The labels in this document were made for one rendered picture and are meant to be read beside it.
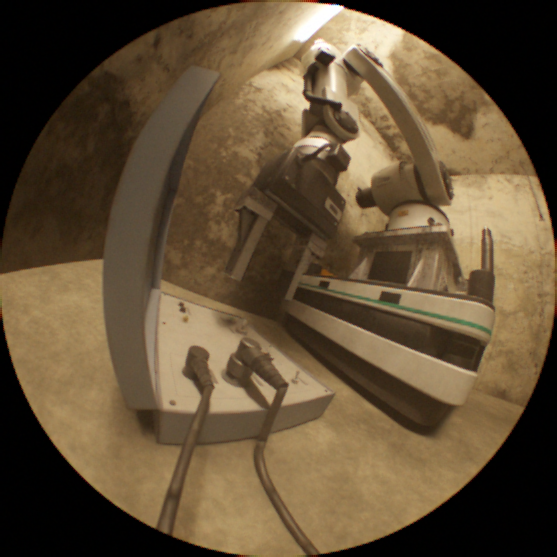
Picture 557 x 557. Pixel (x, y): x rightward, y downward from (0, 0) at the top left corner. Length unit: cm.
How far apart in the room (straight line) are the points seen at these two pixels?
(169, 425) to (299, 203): 41
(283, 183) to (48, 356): 48
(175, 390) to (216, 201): 90
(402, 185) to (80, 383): 116
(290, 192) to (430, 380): 49
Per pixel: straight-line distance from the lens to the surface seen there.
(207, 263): 94
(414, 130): 98
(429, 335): 45
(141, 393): 15
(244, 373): 22
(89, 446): 21
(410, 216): 91
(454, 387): 43
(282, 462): 25
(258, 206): 37
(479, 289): 48
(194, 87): 15
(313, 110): 80
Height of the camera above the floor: 19
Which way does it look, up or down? 4 degrees up
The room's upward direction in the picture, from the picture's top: 23 degrees clockwise
